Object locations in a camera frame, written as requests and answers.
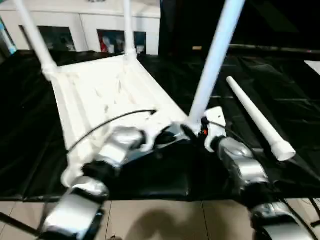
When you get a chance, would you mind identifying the large black backdrop sheet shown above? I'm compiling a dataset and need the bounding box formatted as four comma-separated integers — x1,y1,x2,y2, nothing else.
159,0,320,51

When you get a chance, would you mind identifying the white flat board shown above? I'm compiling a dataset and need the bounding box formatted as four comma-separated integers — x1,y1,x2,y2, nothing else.
303,59,320,70

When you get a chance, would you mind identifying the black plastic table mat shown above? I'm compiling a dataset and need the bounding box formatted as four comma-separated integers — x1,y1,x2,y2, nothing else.
0,49,320,203

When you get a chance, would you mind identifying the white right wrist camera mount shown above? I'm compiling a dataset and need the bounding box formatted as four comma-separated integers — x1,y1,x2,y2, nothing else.
202,106,228,153

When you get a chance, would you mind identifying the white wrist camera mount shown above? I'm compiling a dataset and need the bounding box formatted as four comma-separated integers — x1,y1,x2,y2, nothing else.
138,117,163,152
202,106,228,153

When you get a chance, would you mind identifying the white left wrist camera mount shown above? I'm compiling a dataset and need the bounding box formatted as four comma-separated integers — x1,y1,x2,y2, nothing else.
138,117,163,152

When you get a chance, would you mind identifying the white plastic table top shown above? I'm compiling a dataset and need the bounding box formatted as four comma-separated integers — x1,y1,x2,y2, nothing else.
41,52,193,187

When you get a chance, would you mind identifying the white plastic table leg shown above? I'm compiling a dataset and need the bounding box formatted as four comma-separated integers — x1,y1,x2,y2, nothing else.
11,0,58,73
122,0,138,62
187,0,247,128
226,76,297,162

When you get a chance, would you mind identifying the long dark metal rod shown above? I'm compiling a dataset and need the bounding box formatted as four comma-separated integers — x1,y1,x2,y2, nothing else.
228,43,320,55

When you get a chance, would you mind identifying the white glass-door cabinet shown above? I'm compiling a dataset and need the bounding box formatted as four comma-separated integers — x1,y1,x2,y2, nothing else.
0,0,162,55

